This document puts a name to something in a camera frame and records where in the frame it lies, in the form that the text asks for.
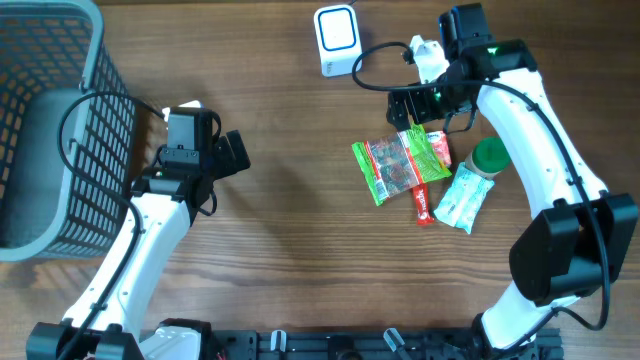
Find jar with green lid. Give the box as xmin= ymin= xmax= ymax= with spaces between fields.
xmin=465 ymin=137 xmax=511 ymax=180

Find green gummy candy bag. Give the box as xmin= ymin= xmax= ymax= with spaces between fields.
xmin=351 ymin=125 xmax=451 ymax=206

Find red Nescafe stick sachet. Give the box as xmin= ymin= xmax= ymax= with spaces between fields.
xmin=412 ymin=184 xmax=435 ymax=226

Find mint green wipes packet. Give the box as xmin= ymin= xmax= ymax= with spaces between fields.
xmin=433 ymin=162 xmax=494 ymax=234

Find red small juice carton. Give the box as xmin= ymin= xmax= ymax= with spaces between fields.
xmin=426 ymin=130 xmax=452 ymax=168

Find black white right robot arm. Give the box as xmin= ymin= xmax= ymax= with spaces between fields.
xmin=387 ymin=4 xmax=638 ymax=358

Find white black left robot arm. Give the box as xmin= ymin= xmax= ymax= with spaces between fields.
xmin=26 ymin=101 xmax=250 ymax=359

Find white barcode scanner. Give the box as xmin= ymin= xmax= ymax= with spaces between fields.
xmin=313 ymin=4 xmax=362 ymax=77

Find grey plastic mesh basket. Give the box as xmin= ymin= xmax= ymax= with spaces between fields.
xmin=1 ymin=1 xmax=136 ymax=262

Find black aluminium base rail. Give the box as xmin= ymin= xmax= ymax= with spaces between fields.
xmin=139 ymin=327 xmax=565 ymax=360

